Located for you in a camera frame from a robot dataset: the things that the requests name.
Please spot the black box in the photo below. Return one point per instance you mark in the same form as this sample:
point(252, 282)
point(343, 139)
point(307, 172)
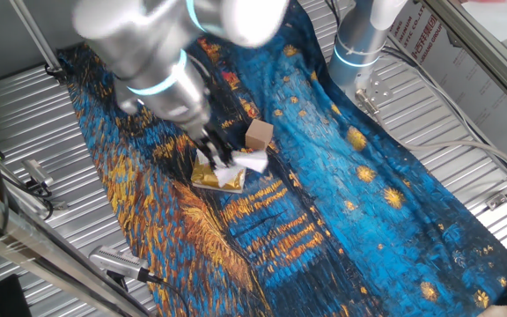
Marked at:
point(11, 297)

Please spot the small silver camera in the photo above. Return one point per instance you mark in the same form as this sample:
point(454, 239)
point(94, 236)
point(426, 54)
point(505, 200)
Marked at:
point(38, 172)

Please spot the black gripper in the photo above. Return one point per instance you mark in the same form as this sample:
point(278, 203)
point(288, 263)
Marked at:
point(207, 141)

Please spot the plain wooden cube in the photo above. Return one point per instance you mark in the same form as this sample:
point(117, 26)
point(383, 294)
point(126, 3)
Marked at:
point(259, 134)

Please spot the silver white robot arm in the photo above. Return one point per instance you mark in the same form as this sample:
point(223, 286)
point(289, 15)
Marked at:
point(156, 57)

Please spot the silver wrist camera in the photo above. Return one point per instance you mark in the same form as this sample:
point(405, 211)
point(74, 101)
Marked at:
point(128, 103)

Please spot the aluminium frame beam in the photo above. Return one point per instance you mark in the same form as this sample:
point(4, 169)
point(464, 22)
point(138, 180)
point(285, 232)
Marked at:
point(38, 251)
point(478, 48)

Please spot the white printed panel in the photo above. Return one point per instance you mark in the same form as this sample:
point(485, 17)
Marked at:
point(456, 75)

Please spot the white paper napkin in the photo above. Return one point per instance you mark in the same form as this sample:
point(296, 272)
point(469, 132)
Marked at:
point(249, 160)

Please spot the large silver camera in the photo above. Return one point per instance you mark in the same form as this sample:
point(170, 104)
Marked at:
point(117, 262)

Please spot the blue yellow painting-print cloth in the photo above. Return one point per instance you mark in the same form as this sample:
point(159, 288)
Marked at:
point(324, 198)

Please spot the grey metal pole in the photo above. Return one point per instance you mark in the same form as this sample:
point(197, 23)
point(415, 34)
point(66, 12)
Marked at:
point(38, 39)

